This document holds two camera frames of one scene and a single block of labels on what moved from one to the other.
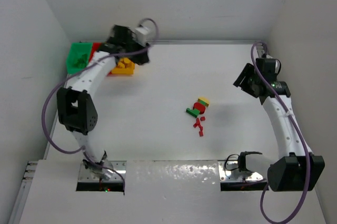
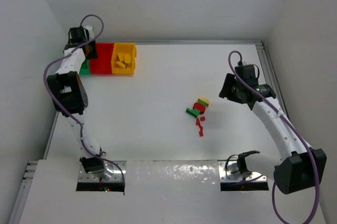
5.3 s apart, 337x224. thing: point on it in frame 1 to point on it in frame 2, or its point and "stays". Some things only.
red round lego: [199, 107] stays
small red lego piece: [200, 132] stays
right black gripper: [244, 77] to [227, 87]
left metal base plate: [85, 175] stays
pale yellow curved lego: [204, 99] stays
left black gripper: [139, 56] to [89, 50]
